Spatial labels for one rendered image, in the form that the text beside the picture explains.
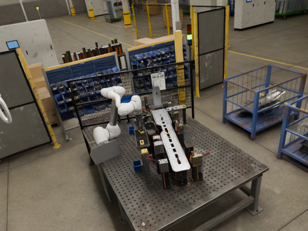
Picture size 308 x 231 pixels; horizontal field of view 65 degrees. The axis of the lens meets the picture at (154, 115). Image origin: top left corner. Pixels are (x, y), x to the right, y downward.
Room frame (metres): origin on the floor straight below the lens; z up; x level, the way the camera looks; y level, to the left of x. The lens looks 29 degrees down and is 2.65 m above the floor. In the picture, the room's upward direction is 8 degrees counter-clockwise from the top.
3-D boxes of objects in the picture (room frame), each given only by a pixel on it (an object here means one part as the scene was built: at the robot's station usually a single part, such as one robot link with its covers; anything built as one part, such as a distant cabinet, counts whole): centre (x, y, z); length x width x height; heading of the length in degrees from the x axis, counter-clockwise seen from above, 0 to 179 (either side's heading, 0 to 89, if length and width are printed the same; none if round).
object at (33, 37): (8.72, 4.01, 1.22); 1.60 x 0.54 x 2.45; 114
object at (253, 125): (4.04, -2.07, 0.47); 1.20 x 0.80 x 0.95; 113
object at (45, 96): (5.33, 2.80, 0.52); 1.21 x 0.81 x 1.05; 28
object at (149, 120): (2.61, 0.08, 0.94); 0.18 x 0.13 x 0.49; 6
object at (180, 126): (2.61, -0.31, 0.87); 0.12 x 0.09 x 0.35; 96
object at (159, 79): (3.56, -0.14, 1.30); 0.23 x 0.02 x 0.31; 96
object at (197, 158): (1.97, -0.38, 0.88); 0.15 x 0.11 x 0.36; 96
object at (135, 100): (2.38, 0.18, 1.54); 0.13 x 0.11 x 0.16; 132
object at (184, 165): (2.51, -0.15, 1.00); 1.38 x 0.22 x 0.02; 6
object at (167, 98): (3.41, 0.15, 1.02); 0.90 x 0.22 x 0.03; 96
